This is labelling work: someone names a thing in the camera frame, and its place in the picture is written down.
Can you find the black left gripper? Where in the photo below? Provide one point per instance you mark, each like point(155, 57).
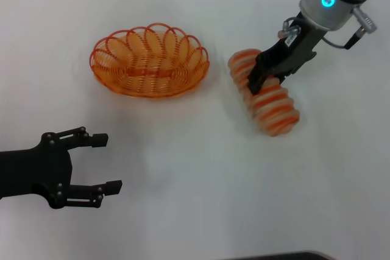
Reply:
point(33, 171)

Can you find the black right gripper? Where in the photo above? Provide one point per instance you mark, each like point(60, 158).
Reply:
point(292, 53)

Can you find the orange striped bread roll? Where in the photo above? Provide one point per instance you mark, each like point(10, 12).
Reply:
point(271, 107)

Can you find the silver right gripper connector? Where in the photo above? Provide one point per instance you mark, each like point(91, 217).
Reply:
point(288, 28)

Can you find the dark rounded edge object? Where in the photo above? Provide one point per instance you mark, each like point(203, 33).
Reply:
point(280, 256)

